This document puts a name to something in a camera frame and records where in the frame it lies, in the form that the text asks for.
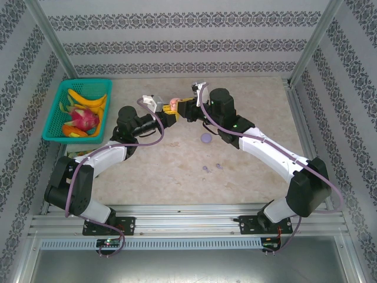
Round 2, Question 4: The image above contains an orange yellow fruit slice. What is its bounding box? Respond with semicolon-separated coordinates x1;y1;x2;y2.
93;107;106;137

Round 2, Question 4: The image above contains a yellow toy banana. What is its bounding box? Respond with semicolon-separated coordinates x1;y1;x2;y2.
73;103;105;116
67;88;108;107

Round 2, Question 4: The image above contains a pink toy dragon fruit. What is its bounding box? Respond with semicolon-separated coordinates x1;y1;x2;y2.
64;107;101;131

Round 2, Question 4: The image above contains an orange toy fruit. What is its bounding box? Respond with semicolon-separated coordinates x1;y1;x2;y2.
61;124;89;138

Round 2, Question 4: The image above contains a Fox's candy bag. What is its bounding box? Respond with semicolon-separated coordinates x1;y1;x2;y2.
67;149;97;159

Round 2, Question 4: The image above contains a teal plastic mesh basket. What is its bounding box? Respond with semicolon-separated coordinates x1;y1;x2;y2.
42;78;114;145

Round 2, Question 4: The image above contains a small circuit board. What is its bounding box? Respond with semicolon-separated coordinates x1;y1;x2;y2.
96;238;122;248
262;236;283;248

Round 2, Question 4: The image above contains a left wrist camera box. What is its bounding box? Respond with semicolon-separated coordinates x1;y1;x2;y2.
141;94;166;113

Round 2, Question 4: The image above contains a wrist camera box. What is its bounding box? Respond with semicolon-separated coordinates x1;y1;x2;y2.
141;94;166;113
190;81;210;107

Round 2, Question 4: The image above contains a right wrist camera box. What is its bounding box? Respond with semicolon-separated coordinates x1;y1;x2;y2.
190;81;210;107

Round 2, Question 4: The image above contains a purple camera cable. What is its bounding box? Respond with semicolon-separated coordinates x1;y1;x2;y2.
199;84;344;257
65;98;165;259

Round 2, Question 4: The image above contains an aluminium side rail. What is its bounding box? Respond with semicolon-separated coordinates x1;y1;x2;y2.
39;143;68;216
282;77;336;212

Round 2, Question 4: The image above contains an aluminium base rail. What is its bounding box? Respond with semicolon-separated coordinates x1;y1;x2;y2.
28;204;346;238

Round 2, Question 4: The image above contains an aluminium frame post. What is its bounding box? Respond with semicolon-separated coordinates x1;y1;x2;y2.
287;0;344;87
22;0;78;81

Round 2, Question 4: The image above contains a grey slotted cable duct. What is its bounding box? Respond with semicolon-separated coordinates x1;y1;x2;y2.
39;237;263;251

